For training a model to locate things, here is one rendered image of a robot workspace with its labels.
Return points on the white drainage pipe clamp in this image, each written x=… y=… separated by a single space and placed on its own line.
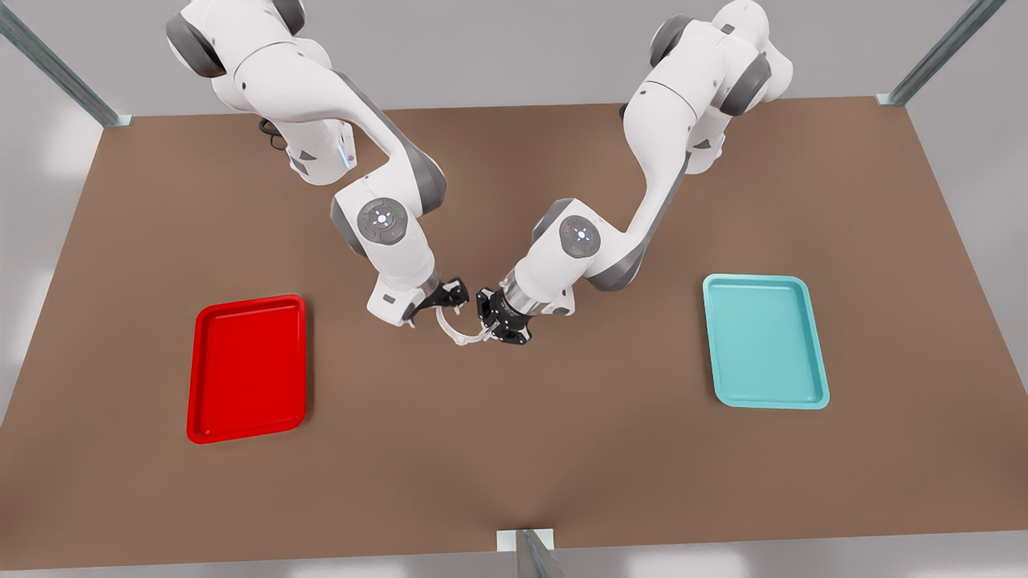
x=454 y=328

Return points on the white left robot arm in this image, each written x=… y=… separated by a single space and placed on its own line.
x=683 y=112

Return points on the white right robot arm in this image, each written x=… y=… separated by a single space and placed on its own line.
x=297 y=88

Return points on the red rectangular tray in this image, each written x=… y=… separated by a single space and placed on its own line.
x=248 y=368

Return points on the teal rectangular tray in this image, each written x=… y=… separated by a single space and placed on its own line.
x=764 y=341

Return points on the silver frame post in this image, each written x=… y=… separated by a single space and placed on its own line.
x=940 y=52
x=60 y=68
x=530 y=552

